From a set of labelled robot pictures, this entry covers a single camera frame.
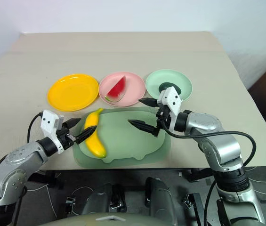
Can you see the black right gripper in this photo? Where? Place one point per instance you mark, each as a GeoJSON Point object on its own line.
{"type": "Point", "coordinates": [164, 118]}

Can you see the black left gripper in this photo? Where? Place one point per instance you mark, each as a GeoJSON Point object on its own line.
{"type": "Point", "coordinates": [65, 137]}

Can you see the yellow banana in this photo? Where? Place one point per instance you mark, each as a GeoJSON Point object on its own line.
{"type": "Point", "coordinates": [96, 146]}

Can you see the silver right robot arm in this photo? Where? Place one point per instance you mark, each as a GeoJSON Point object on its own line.
{"type": "Point", "coordinates": [222, 150]}

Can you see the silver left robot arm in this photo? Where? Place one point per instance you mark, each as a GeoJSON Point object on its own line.
{"type": "Point", "coordinates": [10, 164]}

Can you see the pink plate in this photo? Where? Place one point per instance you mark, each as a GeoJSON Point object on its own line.
{"type": "Point", "coordinates": [132, 89]}

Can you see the dark green round item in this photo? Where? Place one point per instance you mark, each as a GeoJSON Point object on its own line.
{"type": "Point", "coordinates": [166, 85]}

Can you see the yellow plate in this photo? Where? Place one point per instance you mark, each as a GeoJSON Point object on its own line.
{"type": "Point", "coordinates": [72, 93]}

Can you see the light green plate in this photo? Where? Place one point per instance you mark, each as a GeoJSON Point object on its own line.
{"type": "Point", "coordinates": [165, 76]}

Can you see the translucent green tray mat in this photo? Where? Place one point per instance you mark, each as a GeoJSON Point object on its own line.
{"type": "Point", "coordinates": [123, 141]}

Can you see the red watermelon slice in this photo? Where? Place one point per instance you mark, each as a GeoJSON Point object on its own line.
{"type": "Point", "coordinates": [117, 90]}

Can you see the dark rounded shape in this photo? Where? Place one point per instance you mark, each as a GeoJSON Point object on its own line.
{"type": "Point", "coordinates": [161, 197]}
{"type": "Point", "coordinates": [99, 200]}

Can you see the grey-green robot torso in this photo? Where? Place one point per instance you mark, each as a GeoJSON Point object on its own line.
{"type": "Point", "coordinates": [76, 220]}

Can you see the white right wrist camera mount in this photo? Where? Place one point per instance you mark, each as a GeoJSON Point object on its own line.
{"type": "Point", "coordinates": [172, 99]}

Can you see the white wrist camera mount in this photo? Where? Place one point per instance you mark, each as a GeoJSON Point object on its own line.
{"type": "Point", "coordinates": [172, 99]}
{"type": "Point", "coordinates": [49, 122]}

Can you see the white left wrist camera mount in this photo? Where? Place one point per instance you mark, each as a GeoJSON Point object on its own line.
{"type": "Point", "coordinates": [49, 122]}

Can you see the black floor bracket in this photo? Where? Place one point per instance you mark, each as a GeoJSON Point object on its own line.
{"type": "Point", "coordinates": [195, 207]}

